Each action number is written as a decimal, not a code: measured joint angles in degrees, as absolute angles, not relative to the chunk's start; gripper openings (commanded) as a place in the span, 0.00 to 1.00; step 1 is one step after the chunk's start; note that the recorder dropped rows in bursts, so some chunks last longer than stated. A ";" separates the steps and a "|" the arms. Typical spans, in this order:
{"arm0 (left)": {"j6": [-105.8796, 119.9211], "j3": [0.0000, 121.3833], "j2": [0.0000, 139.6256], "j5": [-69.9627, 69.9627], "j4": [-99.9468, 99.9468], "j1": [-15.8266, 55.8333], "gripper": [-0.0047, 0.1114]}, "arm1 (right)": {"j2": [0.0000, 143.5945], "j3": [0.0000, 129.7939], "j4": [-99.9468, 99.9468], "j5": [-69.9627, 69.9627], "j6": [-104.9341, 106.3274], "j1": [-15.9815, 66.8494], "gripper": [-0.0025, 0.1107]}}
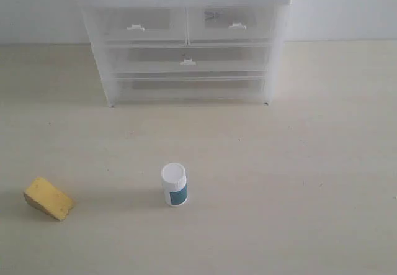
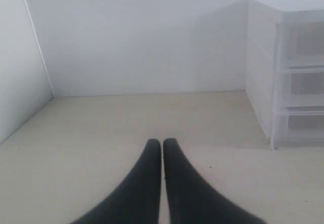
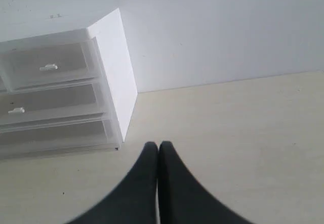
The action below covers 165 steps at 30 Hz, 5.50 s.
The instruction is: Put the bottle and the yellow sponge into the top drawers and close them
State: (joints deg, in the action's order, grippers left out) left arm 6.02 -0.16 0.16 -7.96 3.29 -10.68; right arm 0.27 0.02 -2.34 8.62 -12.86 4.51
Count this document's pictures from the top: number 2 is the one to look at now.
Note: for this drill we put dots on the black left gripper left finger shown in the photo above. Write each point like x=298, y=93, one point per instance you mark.
x=137, y=198

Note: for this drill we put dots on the clear wide drawer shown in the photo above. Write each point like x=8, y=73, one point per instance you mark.
x=298, y=89
x=297, y=129

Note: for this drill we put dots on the clear bottom wide drawer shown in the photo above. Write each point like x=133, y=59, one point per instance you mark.
x=297, y=129

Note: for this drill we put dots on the white plastic drawer cabinet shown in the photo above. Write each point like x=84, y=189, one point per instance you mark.
x=264, y=19

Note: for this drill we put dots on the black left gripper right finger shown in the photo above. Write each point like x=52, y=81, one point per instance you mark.
x=192, y=199

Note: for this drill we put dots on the clear middle wide drawer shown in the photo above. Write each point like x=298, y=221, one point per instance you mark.
x=298, y=89

